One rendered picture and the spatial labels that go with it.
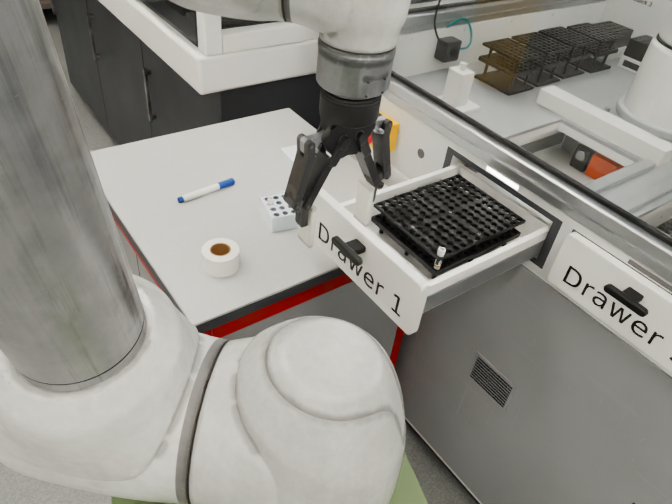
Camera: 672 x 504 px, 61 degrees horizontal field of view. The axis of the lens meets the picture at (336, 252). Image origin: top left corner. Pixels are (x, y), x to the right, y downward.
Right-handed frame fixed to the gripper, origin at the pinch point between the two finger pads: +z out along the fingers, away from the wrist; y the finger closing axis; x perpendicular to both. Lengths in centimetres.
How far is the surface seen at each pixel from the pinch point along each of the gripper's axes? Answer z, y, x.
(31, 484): 101, -52, 47
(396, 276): 9.9, 8.3, -6.6
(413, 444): 101, 42, 1
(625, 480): 47, 42, -45
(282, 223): 23.0, 8.8, 27.0
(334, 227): 11.7, 8.3, 9.8
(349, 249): 9.4, 5.3, 1.8
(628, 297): 9.4, 37.3, -29.3
